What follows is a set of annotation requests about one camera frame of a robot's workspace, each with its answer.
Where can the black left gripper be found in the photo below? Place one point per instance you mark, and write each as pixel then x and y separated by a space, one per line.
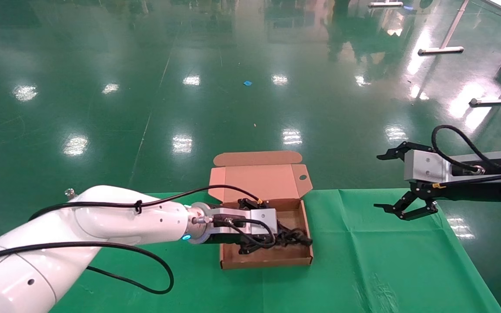
pixel 228 234

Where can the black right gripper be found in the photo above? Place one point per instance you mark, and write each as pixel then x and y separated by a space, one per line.
pixel 472 191

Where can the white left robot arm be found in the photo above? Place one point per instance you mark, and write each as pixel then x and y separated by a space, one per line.
pixel 124 221

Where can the open brown cardboard box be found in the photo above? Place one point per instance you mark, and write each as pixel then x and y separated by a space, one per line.
pixel 259 182

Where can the large green table cloth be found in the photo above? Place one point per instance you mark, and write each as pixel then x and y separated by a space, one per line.
pixel 385 261

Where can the white table leg with foot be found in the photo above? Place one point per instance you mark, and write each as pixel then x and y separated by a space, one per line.
pixel 498 102
pixel 439 51

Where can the short white foot bar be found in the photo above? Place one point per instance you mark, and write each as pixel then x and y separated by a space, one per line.
pixel 385 4

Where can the silver binder clip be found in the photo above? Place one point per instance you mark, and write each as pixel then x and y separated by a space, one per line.
pixel 70 193

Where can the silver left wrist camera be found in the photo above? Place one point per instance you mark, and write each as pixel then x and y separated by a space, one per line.
pixel 263 221

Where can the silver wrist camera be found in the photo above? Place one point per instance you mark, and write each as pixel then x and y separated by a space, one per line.
pixel 263 221
pixel 424 167

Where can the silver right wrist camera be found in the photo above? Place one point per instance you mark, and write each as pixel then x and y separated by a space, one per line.
pixel 424 167

